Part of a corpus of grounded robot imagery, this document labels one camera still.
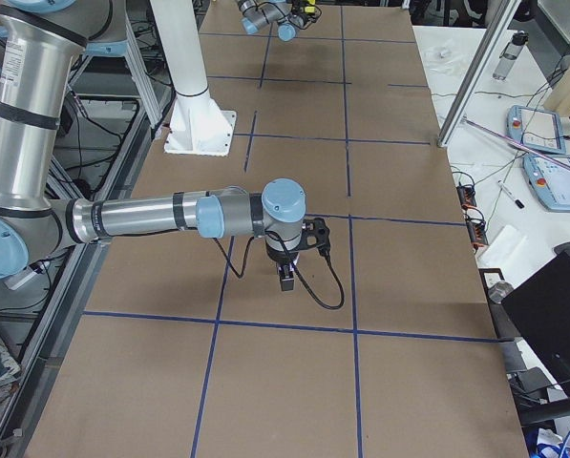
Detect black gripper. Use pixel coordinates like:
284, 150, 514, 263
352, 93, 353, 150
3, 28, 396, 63
266, 247, 299, 292

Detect black marker pen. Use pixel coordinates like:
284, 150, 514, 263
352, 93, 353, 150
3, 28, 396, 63
497, 180, 525, 209

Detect black monitor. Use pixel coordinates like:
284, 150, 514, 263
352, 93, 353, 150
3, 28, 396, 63
502, 252, 570, 396

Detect near teach pendant tablet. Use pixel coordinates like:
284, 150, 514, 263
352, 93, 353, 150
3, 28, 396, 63
523, 155, 570, 213

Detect teach pendant tablet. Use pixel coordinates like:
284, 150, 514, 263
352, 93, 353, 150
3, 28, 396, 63
523, 155, 570, 213
506, 105, 566, 154

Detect far teach pendant tablet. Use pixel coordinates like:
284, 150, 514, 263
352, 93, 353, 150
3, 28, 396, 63
506, 105, 566, 154

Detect clear water bottle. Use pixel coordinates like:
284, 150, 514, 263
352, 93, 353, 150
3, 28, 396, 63
492, 31, 529, 80

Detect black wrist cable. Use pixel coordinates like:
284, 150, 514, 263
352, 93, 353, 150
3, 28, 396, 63
212, 231, 346, 310

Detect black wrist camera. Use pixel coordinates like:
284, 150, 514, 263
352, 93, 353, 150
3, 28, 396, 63
297, 218, 331, 258

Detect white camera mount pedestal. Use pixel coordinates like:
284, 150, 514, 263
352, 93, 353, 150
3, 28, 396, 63
151, 0, 237, 156

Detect aluminium frame post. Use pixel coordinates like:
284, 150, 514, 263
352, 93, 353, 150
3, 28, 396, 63
437, 0, 521, 148

